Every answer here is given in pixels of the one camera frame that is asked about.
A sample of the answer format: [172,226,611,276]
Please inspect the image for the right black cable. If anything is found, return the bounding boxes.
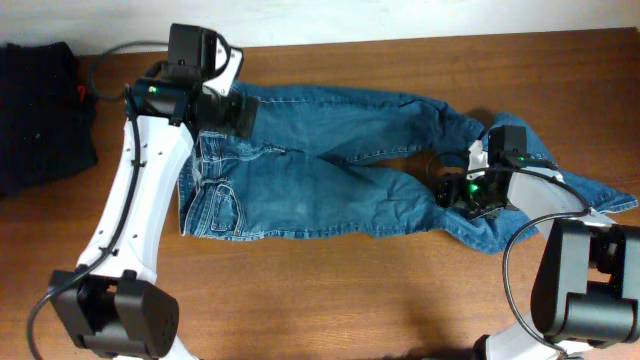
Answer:
[425,149,594,357]

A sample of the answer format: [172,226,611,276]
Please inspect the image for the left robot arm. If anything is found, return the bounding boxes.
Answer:
[36,23,257,359]

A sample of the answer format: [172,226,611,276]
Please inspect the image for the black cable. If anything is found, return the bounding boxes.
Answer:
[425,149,594,357]
[25,40,171,360]

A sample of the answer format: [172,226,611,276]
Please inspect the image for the black folded garment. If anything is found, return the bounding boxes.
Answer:
[1,42,98,196]

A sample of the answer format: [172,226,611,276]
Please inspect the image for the left black cable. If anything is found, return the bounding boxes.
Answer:
[25,40,171,360]

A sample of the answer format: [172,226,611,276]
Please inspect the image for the blue denim jeans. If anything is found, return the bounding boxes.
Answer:
[177,81,640,256]

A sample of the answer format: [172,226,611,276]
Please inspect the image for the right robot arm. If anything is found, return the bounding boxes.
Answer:
[437,125,639,360]

